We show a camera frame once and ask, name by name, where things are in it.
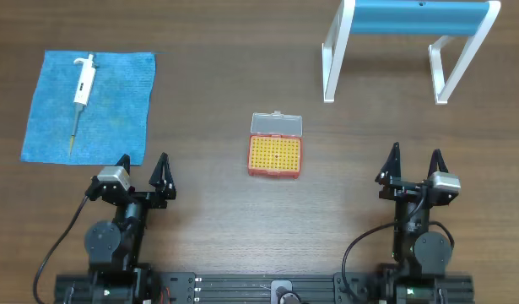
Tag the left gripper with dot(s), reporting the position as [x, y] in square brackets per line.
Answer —
[149, 200]

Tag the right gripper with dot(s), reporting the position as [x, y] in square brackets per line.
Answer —
[404, 190]

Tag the white pipette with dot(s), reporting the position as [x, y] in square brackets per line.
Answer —
[84, 84]

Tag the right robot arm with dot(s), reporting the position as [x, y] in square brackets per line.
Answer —
[423, 249]

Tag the blue cloth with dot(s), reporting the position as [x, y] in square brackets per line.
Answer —
[115, 105]

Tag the red and yellow tip box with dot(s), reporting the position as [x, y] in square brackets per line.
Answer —
[275, 154]

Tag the white and blue stand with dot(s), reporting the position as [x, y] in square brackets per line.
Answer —
[411, 19]

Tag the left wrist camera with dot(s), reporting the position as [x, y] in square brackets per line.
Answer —
[113, 177]

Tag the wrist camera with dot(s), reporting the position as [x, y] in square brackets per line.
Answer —
[444, 182]
[113, 177]

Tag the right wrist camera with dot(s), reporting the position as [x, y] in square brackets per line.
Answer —
[444, 182]

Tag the mounting rail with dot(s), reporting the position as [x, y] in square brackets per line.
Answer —
[242, 289]

